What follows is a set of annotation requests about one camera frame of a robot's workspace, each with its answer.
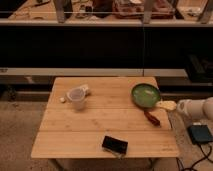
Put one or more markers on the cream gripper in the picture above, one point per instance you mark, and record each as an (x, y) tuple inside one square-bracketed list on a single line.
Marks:
[(167, 105)]

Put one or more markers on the red pepper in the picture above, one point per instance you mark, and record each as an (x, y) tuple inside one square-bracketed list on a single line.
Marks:
[(152, 118)]

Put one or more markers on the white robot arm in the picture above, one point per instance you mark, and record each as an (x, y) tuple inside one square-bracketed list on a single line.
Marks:
[(193, 109)]

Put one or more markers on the cream object behind cup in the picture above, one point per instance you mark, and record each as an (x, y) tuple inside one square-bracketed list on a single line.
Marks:
[(86, 89)]

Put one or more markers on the white ceramic cup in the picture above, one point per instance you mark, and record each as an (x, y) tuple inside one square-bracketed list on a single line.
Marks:
[(77, 98)]

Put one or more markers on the dark blue floor box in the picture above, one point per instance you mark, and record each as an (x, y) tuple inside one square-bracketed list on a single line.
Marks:
[(200, 134)]

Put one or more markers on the wooden folding table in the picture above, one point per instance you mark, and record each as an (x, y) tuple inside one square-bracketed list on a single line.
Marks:
[(109, 111)]

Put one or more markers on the black rectangular sponge block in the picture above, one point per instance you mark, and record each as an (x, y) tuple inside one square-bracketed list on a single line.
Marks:
[(115, 145)]

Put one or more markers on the red tray on shelf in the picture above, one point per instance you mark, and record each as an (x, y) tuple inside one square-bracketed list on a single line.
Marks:
[(135, 9)]

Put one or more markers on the metal shelf rack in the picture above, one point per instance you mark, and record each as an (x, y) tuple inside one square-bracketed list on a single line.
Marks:
[(33, 41)]

